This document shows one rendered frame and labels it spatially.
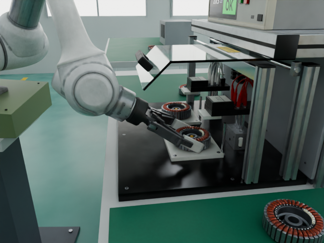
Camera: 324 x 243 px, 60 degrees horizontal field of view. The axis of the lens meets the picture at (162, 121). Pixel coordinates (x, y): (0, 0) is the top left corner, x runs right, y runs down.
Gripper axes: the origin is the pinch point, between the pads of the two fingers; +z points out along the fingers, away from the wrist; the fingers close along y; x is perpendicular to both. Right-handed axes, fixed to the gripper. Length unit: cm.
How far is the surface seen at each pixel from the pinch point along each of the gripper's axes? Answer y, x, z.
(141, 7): -472, 40, 3
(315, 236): 39.1, 4.9, 12.6
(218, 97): -1.0, 14.1, 1.0
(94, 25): -472, -29, -57
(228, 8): -12.5, 37.3, -6.4
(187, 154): 6.3, -3.2, -1.1
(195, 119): -19.0, 1.2, 6.6
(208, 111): 0.7, 9.4, -0.1
